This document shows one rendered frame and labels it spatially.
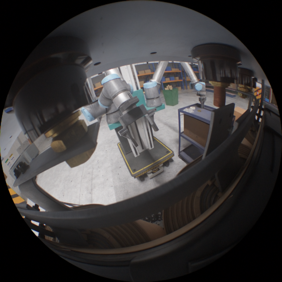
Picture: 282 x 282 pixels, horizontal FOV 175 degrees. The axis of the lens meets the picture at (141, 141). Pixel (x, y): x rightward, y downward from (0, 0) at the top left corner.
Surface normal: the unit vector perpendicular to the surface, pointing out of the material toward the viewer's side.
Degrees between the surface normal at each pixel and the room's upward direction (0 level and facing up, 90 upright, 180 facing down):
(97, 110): 98
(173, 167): 0
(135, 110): 66
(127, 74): 90
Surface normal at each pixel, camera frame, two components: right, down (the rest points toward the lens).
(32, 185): 0.21, 0.14
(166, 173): -0.23, -0.79
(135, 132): 0.42, 0.44
